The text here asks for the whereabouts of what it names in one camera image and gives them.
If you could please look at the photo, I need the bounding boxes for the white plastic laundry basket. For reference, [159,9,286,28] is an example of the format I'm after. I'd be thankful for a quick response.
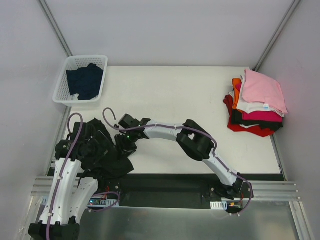
[52,54,108,108]

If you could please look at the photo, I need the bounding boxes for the red t shirt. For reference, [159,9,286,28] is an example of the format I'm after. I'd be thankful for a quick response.
[223,94,275,138]

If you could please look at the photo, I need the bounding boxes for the white t shirt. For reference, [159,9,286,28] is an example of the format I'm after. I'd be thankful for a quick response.
[228,73,286,118]

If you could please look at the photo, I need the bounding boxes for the magenta t shirt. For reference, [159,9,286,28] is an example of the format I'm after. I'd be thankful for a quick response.
[235,83,283,123]

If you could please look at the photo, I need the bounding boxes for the pink t shirt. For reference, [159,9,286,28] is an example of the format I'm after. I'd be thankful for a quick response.
[242,69,288,115]

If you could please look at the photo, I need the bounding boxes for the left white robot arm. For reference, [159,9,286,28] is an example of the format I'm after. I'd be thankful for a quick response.
[28,130,112,240]

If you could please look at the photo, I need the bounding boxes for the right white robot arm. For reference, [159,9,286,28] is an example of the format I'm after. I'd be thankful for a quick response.
[114,114,244,200]

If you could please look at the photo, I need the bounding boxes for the navy blue t shirt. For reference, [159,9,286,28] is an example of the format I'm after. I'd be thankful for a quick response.
[66,63,104,101]

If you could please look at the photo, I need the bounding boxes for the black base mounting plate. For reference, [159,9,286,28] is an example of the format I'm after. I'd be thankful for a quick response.
[76,173,255,208]

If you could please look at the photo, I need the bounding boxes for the left white cable duct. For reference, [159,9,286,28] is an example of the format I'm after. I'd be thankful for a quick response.
[87,197,120,208]

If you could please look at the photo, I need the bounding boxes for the white cable duct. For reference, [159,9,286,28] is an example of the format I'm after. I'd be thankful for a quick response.
[87,197,120,208]
[210,201,228,211]

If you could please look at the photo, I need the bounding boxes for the aluminium frame rail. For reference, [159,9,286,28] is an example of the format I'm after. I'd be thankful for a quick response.
[30,176,302,202]

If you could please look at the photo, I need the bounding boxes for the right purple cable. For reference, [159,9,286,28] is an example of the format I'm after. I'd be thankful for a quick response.
[102,107,254,218]

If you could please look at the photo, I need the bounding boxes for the right white cable duct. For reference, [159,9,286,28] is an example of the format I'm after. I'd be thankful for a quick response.
[210,201,228,211]

